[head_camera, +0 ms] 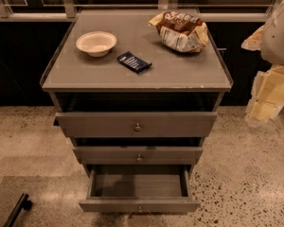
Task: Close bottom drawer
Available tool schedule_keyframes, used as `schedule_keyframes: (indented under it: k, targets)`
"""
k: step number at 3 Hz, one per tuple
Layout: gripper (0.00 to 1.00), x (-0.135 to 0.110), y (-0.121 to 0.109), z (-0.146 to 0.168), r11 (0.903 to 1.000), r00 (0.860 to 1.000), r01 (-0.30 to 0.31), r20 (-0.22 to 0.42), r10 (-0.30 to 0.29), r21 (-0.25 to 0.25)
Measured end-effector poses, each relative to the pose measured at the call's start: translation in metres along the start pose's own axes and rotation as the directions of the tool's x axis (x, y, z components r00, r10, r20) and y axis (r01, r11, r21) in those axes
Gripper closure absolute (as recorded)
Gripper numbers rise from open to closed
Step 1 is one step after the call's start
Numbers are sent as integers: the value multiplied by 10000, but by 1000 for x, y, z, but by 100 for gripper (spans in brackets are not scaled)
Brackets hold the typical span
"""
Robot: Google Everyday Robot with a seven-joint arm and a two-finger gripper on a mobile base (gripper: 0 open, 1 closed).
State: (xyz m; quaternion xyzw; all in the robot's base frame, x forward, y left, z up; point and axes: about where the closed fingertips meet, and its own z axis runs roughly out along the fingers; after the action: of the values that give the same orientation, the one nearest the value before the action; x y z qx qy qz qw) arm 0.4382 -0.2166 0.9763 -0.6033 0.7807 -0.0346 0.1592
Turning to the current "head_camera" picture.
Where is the grey drawer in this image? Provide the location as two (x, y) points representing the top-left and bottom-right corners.
(56, 112), (217, 138)
(80, 165), (200, 213)
(74, 147), (203, 165)

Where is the brown chip bag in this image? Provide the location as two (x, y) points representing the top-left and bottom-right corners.
(149, 11), (209, 53)

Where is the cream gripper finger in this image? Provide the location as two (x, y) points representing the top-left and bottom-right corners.
(241, 26), (264, 51)
(246, 98), (282, 122)

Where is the blue snack packet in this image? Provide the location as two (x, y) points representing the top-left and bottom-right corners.
(117, 51), (151, 75)

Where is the grey bottom drawer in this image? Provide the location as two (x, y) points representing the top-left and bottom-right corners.
(80, 165), (200, 213)

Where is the grey middle drawer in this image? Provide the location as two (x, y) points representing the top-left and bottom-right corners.
(74, 147), (203, 165)

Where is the white bowl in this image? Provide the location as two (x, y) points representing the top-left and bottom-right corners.
(76, 31), (117, 58)

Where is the grey top drawer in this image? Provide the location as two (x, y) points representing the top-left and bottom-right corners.
(56, 112), (217, 138)

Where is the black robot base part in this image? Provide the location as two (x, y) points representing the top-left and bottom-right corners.
(3, 193), (32, 227)

